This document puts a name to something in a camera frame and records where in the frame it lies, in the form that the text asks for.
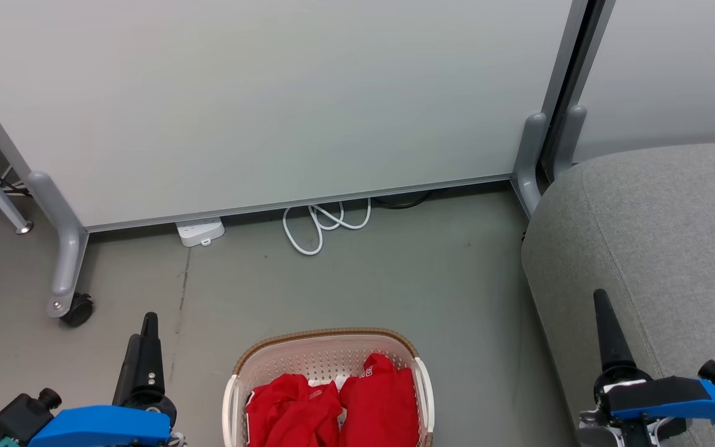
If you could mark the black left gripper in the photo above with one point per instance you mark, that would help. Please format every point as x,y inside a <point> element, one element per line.
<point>22,419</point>

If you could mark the red garment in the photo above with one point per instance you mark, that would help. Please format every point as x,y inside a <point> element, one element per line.
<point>292,413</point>

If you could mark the red jersey with number print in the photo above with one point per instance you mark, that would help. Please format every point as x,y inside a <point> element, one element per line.
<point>382,403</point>

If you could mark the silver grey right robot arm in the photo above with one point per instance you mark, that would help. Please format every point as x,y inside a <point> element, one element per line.
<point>599,431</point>

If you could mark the grey fabric sofa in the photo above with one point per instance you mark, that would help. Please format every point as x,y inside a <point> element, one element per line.
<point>661,248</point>

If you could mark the black caster wheel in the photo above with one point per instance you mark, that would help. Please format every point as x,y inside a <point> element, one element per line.
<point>78,310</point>

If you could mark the grey partition foot with caster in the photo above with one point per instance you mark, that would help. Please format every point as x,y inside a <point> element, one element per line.
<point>67,248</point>

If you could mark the white power strip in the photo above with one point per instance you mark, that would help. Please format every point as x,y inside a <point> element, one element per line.
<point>199,231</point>

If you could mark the cream perforated laundry basket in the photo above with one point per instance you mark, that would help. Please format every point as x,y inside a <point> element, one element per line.
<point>326,354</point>

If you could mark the narrow white partition panel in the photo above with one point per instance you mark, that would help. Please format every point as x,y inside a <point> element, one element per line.
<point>668,68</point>

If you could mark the large white partition panel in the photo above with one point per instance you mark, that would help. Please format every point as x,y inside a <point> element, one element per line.
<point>270,93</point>

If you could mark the blue left camera mount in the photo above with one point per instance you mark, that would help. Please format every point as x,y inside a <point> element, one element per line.
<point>103,427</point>

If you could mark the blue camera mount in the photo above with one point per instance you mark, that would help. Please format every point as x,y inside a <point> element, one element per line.
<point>103,427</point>
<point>680,406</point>

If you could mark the blue right camera mount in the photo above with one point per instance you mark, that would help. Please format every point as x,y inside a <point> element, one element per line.
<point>680,406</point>

